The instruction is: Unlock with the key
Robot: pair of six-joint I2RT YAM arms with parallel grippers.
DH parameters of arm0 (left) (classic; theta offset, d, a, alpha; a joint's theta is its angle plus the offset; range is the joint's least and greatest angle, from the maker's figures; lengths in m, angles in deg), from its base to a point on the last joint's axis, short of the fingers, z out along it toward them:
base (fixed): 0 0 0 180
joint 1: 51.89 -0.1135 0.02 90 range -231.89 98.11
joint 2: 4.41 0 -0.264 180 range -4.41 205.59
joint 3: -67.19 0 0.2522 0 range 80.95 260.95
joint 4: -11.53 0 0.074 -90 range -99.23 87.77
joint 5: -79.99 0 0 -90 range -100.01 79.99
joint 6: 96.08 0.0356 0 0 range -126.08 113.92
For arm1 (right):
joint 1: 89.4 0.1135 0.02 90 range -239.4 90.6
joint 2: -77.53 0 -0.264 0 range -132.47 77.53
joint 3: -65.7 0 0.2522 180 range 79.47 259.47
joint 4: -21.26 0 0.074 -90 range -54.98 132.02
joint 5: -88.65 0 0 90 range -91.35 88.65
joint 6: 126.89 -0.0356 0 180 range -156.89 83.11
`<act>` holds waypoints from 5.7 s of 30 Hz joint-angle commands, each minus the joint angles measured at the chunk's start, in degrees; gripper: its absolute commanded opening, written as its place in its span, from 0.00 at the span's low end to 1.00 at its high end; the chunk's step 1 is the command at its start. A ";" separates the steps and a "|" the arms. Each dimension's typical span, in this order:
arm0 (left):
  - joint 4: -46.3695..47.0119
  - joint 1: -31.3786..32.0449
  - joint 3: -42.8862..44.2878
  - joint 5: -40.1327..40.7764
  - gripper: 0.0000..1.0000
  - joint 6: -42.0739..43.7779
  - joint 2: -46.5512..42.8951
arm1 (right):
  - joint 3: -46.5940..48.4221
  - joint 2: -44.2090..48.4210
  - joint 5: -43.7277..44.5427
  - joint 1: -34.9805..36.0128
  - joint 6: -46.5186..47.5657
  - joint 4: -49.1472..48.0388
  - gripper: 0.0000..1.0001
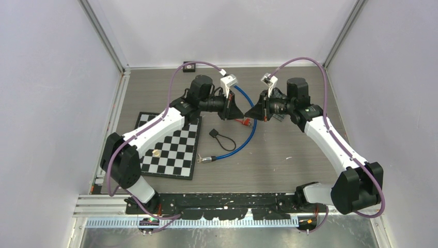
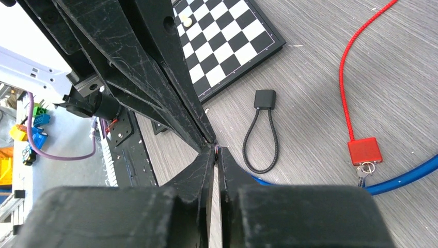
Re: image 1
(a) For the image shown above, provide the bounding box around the small black square device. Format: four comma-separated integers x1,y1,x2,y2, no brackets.
182,61,196,73

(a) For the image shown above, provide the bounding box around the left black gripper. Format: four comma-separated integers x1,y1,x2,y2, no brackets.
199,89,244,121

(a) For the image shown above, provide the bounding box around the aluminium frame rail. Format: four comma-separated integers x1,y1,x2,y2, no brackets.
85,216,300,229

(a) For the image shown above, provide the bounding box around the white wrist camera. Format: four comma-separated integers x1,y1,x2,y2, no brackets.
261,73,278,98
219,69,238,99

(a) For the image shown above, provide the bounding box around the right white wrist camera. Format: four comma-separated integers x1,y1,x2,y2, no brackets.
261,73,278,98

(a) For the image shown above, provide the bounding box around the red cable padlock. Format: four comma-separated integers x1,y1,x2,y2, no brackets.
236,118,252,127

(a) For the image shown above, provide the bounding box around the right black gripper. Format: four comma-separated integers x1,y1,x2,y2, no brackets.
245,89,295,121

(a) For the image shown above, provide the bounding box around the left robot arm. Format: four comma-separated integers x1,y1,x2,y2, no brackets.
100,74,244,214

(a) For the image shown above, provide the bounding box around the blue cable lock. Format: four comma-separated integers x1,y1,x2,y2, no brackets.
196,86,257,163

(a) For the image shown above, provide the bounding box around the black white chessboard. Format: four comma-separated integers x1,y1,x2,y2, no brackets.
140,117,202,180

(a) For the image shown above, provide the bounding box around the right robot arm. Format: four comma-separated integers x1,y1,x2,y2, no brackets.
245,73,386,218

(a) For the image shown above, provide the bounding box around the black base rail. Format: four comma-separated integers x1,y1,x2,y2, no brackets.
124,192,324,222

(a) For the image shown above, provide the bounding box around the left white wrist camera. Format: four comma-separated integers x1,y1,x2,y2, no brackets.
219,69,238,99

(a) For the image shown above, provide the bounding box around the grey building plate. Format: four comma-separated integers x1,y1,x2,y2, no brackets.
272,88,287,122

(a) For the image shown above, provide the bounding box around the black cable padlock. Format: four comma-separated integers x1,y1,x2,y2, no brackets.
209,129,238,152

